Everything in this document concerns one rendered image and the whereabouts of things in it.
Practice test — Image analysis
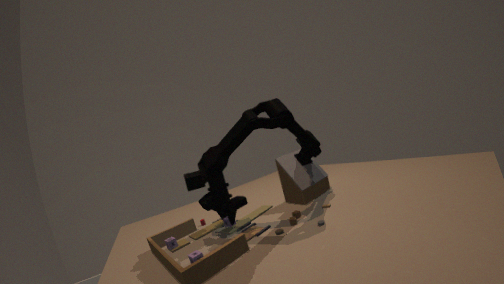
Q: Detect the purple letter cube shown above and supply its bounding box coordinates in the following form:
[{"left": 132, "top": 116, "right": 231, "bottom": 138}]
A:
[{"left": 223, "top": 217, "right": 236, "bottom": 227}]

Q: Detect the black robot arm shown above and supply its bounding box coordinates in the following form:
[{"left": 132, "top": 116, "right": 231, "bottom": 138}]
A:
[{"left": 183, "top": 98, "right": 321, "bottom": 211}]

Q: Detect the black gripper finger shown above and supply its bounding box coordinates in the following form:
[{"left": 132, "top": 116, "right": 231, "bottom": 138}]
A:
[
  {"left": 212, "top": 204, "right": 227, "bottom": 219},
  {"left": 222, "top": 208, "right": 237, "bottom": 225}
]

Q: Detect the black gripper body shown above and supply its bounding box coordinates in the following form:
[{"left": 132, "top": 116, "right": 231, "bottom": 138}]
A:
[{"left": 208, "top": 180, "right": 248, "bottom": 211}]

